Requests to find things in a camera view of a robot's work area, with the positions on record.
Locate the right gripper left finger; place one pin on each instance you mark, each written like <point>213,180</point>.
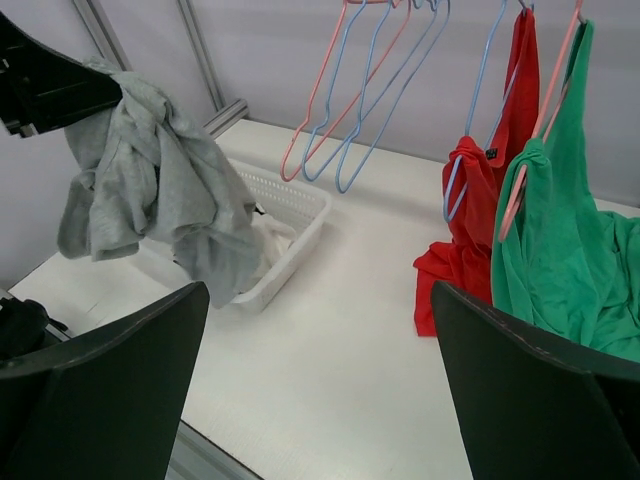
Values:
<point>105,404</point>

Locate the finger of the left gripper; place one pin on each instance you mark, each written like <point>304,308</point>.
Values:
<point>43,90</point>

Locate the red tank top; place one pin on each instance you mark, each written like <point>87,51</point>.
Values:
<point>472,181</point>

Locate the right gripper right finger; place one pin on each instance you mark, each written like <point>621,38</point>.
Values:
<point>531,404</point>

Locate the green tank top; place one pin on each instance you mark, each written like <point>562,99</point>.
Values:
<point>566,266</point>

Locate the aluminium frame left post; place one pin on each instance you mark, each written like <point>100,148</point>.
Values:
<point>163,41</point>

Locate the grey tank top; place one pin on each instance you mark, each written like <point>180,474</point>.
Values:
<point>148,170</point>

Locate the white tank top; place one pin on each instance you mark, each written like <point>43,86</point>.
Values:
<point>276,238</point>

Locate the white plastic basket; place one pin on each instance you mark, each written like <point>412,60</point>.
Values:
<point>298,205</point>

